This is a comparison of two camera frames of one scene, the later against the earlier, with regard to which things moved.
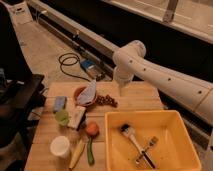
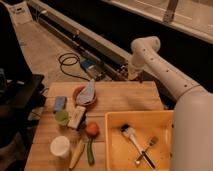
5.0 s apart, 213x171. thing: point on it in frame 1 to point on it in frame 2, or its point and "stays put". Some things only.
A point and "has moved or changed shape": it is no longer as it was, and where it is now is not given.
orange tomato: x=92 y=129 stays put
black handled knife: x=147 y=158 stays put
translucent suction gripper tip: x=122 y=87 to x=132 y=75
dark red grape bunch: x=106 y=100 has moved or changed shape
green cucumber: x=90 y=153 stays put
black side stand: x=22 y=97 stays put
